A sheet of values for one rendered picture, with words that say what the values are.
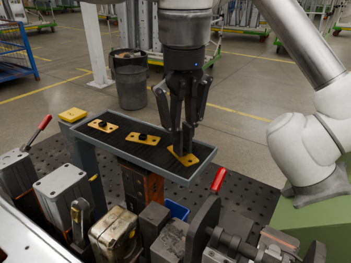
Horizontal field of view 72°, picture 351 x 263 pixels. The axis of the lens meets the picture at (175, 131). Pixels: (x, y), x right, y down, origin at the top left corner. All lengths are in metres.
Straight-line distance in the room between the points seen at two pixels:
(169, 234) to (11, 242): 0.37
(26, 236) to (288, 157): 0.74
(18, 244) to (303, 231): 0.75
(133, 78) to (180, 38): 2.73
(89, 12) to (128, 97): 1.42
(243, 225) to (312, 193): 0.50
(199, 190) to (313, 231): 0.48
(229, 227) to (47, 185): 0.40
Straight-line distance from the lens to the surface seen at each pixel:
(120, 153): 0.58
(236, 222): 0.44
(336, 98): 0.84
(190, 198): 1.09
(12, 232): 0.72
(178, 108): 0.47
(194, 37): 0.41
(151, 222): 0.51
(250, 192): 1.16
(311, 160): 0.86
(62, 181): 0.62
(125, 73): 3.08
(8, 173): 0.84
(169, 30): 0.41
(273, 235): 0.55
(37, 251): 0.66
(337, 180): 0.92
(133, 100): 3.25
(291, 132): 0.83
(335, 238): 0.85
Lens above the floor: 1.50
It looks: 32 degrees down
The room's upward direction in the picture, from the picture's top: straight up
